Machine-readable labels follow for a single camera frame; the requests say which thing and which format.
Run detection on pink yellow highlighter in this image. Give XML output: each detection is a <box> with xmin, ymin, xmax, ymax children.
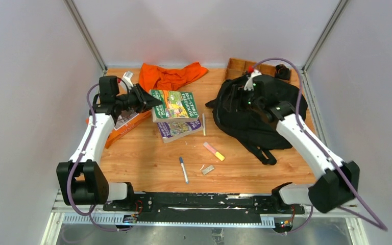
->
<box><xmin>203</xmin><ymin>142</ymin><xmax>225</xmax><ymax>161</ymax></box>

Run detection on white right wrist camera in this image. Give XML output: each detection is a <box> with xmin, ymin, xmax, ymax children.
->
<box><xmin>243</xmin><ymin>66</ymin><xmax>262</xmax><ymax>91</ymax></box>

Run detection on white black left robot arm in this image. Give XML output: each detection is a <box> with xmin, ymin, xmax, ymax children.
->
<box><xmin>56</xmin><ymin>76</ymin><xmax>162</xmax><ymax>211</ymax></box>

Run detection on black student backpack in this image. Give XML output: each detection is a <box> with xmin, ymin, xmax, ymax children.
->
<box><xmin>205</xmin><ymin>74</ymin><xmax>308</xmax><ymax>165</ymax></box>

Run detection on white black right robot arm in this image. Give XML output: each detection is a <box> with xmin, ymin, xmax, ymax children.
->
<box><xmin>213</xmin><ymin>75</ymin><xmax>360</xmax><ymax>213</ymax></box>

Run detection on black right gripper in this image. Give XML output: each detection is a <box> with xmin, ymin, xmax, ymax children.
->
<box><xmin>223</xmin><ymin>85</ymin><xmax>263</xmax><ymax>114</ymax></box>

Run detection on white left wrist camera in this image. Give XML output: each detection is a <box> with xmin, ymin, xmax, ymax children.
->
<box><xmin>121</xmin><ymin>71</ymin><xmax>133</xmax><ymax>92</ymax></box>

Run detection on white pencil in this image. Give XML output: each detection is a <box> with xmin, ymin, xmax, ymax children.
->
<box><xmin>202</xmin><ymin>113</ymin><xmax>206</xmax><ymax>136</ymax></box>

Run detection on orange cover book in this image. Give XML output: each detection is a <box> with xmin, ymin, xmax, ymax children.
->
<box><xmin>85</xmin><ymin>110</ymin><xmax>152</xmax><ymax>150</ymax></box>

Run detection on green treehouse paperback book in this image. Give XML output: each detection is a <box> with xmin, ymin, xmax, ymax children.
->
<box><xmin>149</xmin><ymin>89</ymin><xmax>199</xmax><ymax>123</ymax></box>

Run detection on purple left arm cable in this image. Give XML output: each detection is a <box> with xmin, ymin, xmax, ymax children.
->
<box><xmin>61</xmin><ymin>83</ymin><xmax>136</xmax><ymax>244</ymax></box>

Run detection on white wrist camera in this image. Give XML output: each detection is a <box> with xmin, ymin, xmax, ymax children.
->
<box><xmin>121</xmin><ymin>71</ymin><xmax>133</xmax><ymax>92</ymax></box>
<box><xmin>243</xmin><ymin>66</ymin><xmax>262</xmax><ymax>91</ymax></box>

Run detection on purple paperback book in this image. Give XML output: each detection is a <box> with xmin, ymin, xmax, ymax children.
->
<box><xmin>157</xmin><ymin>119</ymin><xmax>203</xmax><ymax>143</ymax></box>

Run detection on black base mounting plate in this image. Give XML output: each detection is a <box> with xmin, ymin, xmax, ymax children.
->
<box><xmin>103</xmin><ymin>192</ymin><xmax>305</xmax><ymax>225</ymax></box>

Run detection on aluminium frame rail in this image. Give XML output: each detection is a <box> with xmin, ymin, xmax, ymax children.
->
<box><xmin>41</xmin><ymin>192</ymin><xmax>368</xmax><ymax>244</ymax></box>

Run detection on orange cloth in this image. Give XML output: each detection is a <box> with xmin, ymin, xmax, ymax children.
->
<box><xmin>138</xmin><ymin>62</ymin><xmax>208</xmax><ymax>91</ymax></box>

